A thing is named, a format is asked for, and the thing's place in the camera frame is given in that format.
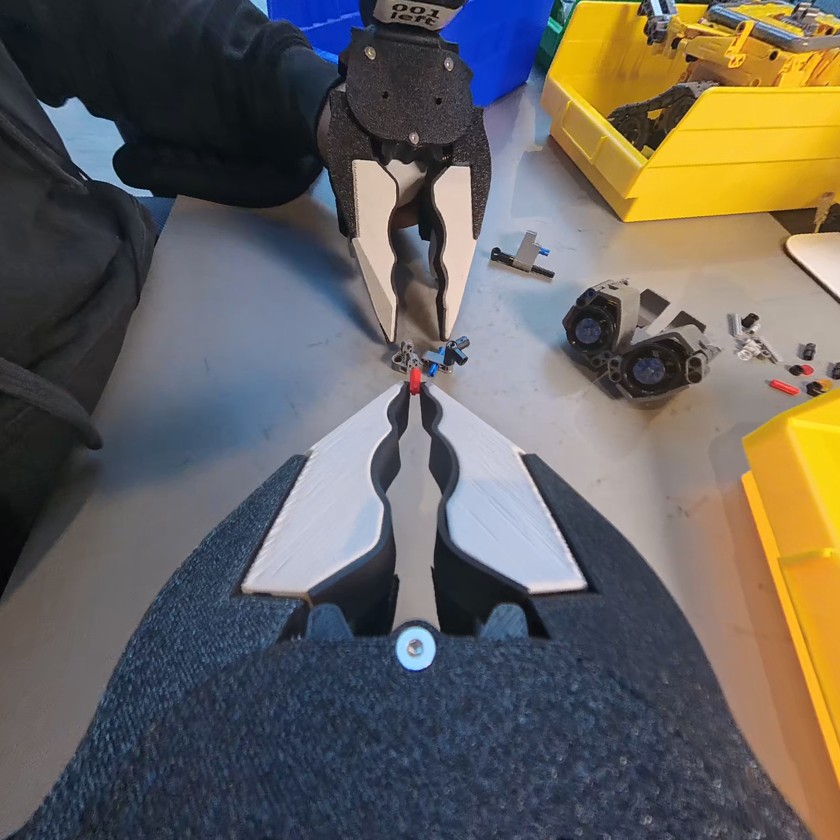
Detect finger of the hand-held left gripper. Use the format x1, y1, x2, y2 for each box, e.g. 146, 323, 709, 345
430, 164, 476, 341
351, 159, 403, 344

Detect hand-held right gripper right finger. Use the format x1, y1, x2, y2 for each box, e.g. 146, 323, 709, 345
420, 382, 589, 597

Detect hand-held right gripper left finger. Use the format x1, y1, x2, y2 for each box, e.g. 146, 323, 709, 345
240, 382, 409, 601

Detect black connector with blue pins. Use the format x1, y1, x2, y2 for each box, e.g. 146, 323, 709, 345
422, 335, 471, 378

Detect person's left forearm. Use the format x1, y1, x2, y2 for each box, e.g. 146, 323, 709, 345
0, 0, 342, 210

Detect grey desk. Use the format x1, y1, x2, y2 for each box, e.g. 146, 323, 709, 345
0, 66, 840, 840

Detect person's left hand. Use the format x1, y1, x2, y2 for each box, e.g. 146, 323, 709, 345
318, 92, 337, 176

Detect grey beam with black axle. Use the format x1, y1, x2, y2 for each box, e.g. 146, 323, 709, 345
490, 230, 557, 280

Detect blue storage bin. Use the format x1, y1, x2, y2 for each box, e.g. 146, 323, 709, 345
266, 0, 555, 109

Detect green storage bin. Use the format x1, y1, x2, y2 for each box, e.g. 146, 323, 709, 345
535, 0, 567, 73

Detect grey twin engine toy assembly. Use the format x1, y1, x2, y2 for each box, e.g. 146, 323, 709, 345
562, 278, 723, 403

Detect blue-grey cloth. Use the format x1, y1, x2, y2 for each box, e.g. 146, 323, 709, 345
134, 196, 178, 231

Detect large yellow storage bin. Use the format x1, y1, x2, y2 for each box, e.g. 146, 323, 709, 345
742, 387, 840, 840

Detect scattered small building pieces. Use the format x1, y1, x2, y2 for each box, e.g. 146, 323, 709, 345
727, 311, 840, 399

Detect yellow toy bulldozer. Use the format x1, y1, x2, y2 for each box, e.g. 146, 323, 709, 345
607, 0, 840, 155

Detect white rounded board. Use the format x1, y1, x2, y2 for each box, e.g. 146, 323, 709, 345
784, 231, 840, 304

